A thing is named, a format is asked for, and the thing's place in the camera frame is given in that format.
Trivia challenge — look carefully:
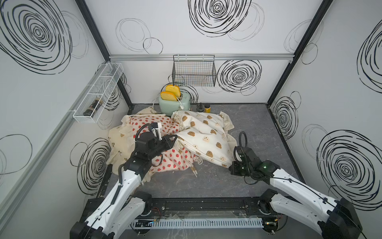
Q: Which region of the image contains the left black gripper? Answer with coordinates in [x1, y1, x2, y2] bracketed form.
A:
[147, 133, 176, 161]

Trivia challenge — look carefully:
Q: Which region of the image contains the cream bear print pillow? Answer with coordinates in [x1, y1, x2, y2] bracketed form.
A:
[171, 110, 237, 168]

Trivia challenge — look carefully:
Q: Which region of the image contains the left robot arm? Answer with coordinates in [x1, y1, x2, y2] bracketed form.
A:
[69, 131, 178, 239]

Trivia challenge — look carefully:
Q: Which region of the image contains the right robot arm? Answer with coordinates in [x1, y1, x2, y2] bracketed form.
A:
[229, 146, 363, 239]

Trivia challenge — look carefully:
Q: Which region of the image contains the mint green toaster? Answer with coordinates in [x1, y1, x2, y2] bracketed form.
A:
[159, 92, 191, 117]

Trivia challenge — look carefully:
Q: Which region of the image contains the front yellow toast slice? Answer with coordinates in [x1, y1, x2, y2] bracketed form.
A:
[160, 91, 178, 102]

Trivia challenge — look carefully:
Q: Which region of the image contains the yellow toast slice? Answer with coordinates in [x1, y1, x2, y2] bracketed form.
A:
[165, 85, 181, 98]
[160, 91, 178, 102]

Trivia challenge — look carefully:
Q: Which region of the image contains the rear yellow toast slice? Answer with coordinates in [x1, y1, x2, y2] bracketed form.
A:
[165, 85, 181, 98]

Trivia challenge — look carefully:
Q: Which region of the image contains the black lid spice jar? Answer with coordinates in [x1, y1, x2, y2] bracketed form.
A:
[196, 103, 205, 113]

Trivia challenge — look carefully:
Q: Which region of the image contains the yellow spice jar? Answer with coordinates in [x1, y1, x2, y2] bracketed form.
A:
[204, 104, 211, 113]

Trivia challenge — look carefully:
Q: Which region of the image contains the dark item in shelf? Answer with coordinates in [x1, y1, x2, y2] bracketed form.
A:
[83, 99, 103, 117]

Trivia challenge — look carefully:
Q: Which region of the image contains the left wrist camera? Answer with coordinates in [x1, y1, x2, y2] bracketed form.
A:
[149, 122, 162, 140]

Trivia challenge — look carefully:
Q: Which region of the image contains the white toaster power cord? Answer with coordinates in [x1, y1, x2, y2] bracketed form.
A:
[152, 97, 186, 115]

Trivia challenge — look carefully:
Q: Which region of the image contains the white wire wall shelf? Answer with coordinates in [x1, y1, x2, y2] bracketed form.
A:
[73, 62, 123, 123]

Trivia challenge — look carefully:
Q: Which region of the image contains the white slotted cable duct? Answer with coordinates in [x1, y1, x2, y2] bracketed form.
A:
[131, 218, 264, 230]

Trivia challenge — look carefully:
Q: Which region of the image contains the black wire basket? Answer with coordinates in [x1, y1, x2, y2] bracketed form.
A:
[172, 54, 217, 87]

